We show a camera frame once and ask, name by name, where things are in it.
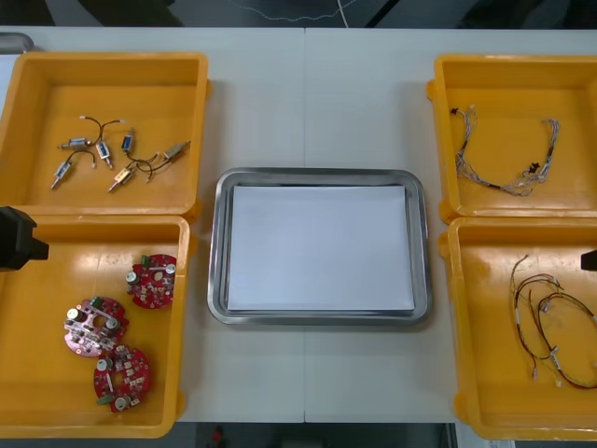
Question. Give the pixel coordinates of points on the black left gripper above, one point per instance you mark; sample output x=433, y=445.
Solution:
x=16, y=238

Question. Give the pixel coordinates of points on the steel tray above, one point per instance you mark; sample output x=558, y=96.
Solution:
x=322, y=318

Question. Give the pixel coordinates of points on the white paper sheet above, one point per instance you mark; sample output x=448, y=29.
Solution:
x=322, y=247

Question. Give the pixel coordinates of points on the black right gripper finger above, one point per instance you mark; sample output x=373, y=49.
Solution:
x=590, y=260

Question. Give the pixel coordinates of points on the grey rounded tray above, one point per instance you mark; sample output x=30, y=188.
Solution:
x=14, y=41

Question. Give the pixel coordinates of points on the group of small metal solenoids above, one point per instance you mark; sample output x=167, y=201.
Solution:
x=122, y=176

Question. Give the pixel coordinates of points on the round red circuit board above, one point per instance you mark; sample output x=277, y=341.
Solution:
x=91, y=333
x=154, y=284
x=123, y=380

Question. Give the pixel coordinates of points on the yellow-orange plastic bin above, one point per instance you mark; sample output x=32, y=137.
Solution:
x=503, y=84
x=494, y=401
x=154, y=200
x=51, y=410

